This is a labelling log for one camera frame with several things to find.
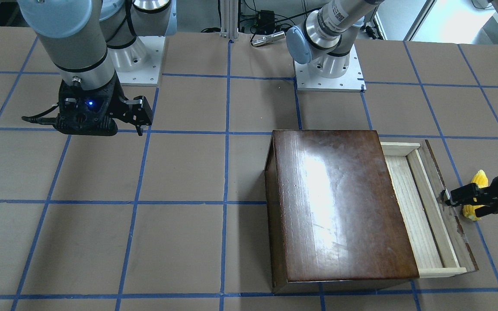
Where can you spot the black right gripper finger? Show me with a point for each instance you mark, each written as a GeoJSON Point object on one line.
{"type": "Point", "coordinates": [147, 113]}
{"type": "Point", "coordinates": [132, 114]}

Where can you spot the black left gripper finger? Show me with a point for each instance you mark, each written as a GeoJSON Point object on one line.
{"type": "Point", "coordinates": [485, 210]}
{"type": "Point", "coordinates": [470, 194]}

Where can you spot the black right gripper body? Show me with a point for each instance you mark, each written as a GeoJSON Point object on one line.
{"type": "Point", "coordinates": [119, 103]}

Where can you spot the yellow toy corn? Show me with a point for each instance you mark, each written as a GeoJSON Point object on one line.
{"type": "Point", "coordinates": [477, 181]}

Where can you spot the light wood drawer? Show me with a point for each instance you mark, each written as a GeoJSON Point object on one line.
{"type": "Point", "coordinates": [439, 243]}

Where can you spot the dark wooden drawer cabinet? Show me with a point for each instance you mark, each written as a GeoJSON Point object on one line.
{"type": "Point", "coordinates": [333, 216]}

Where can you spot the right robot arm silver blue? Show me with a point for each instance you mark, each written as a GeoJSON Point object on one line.
{"type": "Point", "coordinates": [91, 42]}

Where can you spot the black electronics box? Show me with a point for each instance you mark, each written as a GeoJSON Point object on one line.
{"type": "Point", "coordinates": [265, 21]}

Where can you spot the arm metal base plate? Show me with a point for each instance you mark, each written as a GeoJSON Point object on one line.
{"type": "Point", "coordinates": [329, 73]}
{"type": "Point", "coordinates": [140, 64]}

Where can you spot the aluminium frame post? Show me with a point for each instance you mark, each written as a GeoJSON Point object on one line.
{"type": "Point", "coordinates": [229, 19]}

